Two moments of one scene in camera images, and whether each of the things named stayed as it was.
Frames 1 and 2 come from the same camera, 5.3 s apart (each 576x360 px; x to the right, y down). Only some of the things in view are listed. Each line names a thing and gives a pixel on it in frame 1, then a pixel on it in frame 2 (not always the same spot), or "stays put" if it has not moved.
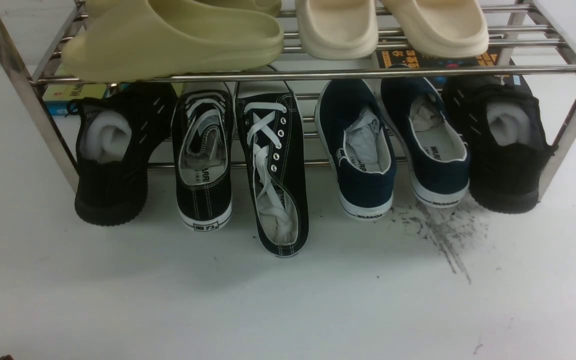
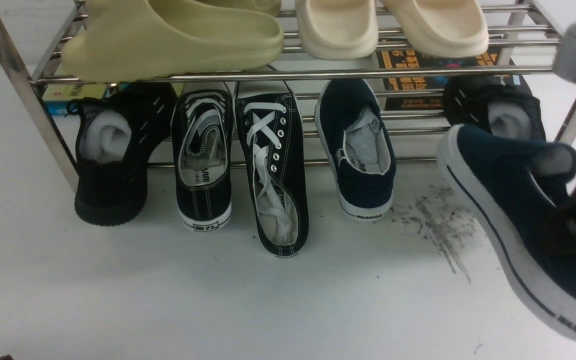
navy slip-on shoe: x=359 y=144 stays put
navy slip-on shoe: x=433 y=145 -> x=514 y=188
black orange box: x=399 y=57 stays put
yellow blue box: x=57 y=96 stays put
